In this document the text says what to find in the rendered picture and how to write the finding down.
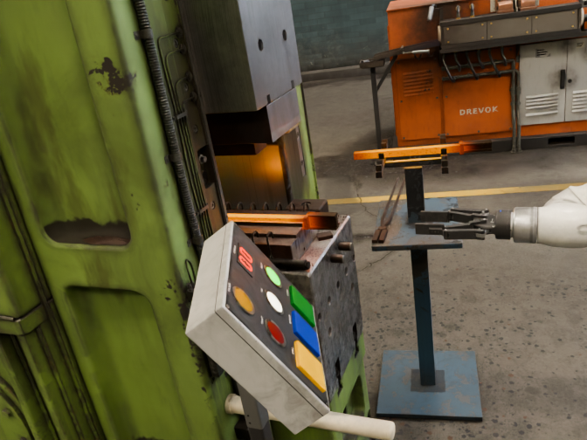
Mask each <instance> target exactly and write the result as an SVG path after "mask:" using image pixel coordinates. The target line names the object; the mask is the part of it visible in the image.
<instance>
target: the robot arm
mask: <svg viewBox="0 0 587 440"><path fill-rule="evenodd" d="M420 215H421V222H439V223H415V229H416V234H420V235H442V236H443V237H444V239H445V240H450V239H477V240H485V235H489V234H495V238H496V239H507V240H510V239H511V237H512V238H513V240H514V242H515V243H526V244H536V232H537V243H538V244H545V245H547V246H551V247H559V248H587V183H586V184H585V185H582V186H578V187H574V186H569V187H568V188H567V189H565V190H564V191H562V192H560V193H559V194H557V195H555V196H553V197H552V199H550V200H549V201H547V202H546V203H545V204H544V206H543V207H538V214H537V207H515V208H514V212H512V210H496V211H495V215H491V214H489V209H482V210H477V209H462V208H451V210H448V211H429V210H421V211H420ZM450 221H454V222H459V223H460V224H453V225H446V226H445V225H444V224H443V223H449V222H450Z"/></svg>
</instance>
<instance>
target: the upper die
mask: <svg viewBox="0 0 587 440"><path fill-rule="evenodd" d="M206 119H207V122H208V127H209V130H210V135H211V142H212V145H228V144H253V143H273V142H275V141H276V140H277V139H279V138H280V137H281V136H282V135H283V134H284V133H286V132H287V131H288V130H289V129H291V128H292V127H293V126H295V125H296V124H297V123H298V122H300V109H299V103H298V97H297V91H296V87H294V88H292V89H291V90H289V91H288V92H286V93H284V94H283V95H281V96H279V98H277V99H276V100H274V101H272V102H270V103H268V104H267V105H266V106H264V107H262V108H260V110H258V111H251V112H236V113H208V114H206Z"/></svg>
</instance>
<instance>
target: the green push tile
mask: <svg viewBox="0 0 587 440"><path fill-rule="evenodd" d="M289 293H290V303H291V306H292V307H293V308H294V309H295V310H296V311H297V312H298V313H299V314H300V315H301V316H302V317H303V318H304V319H305V320H306V321H307V323H308V324H309V325H310V326H311V327H315V322H314V311H313V307H312V306H311V305H310V304H309V303H308V302H307V301H306V300H305V299H304V298H303V297H302V295H301V294H300V293H299V292H298V291H297V290H296V289H295V288H294V287H293V286H292V285H290V286H289Z"/></svg>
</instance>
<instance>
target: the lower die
mask: <svg viewBox="0 0 587 440"><path fill-rule="evenodd" d="M226 211H227V213H238V214H280V215H306V214H307V213H308V212H314V211H294V210H292V211H289V210H278V211H276V210H264V211H263V210H226ZM230 221H233V222H234V223H236V224H237V226H238V227H239V228H240V229H241V230H243V231H244V233H245V234H246V235H247V236H248V237H249V238H250V239H251V240H252V232H253V231H254V230H257V231H258V233H259V237H257V234H256V232H255V233H254V243H255V245H256V246H257V247H258V248H259V249H260V250H261V251H262V252H263V253H264V254H265V255H266V256H267V258H268V257H269V252H268V248H267V243H266V233H267V232H268V231H269V230H271V231H272V232H273V238H272V237H271V233H270V234H269V236H268V240H269V244H270V249H271V253H272V256H273V258H283V259H300V258H301V256H302V255H303V254H304V252H305V251H306V249H307V248H308V246H309V245H310V244H311V243H312V242H313V240H314V239H315V237H316V234H317V233H318V231H317V230H310V229H309V230H305V229H304V223H303V222H275V221H241V220H229V222H230ZM304 247H305V250H304Z"/></svg>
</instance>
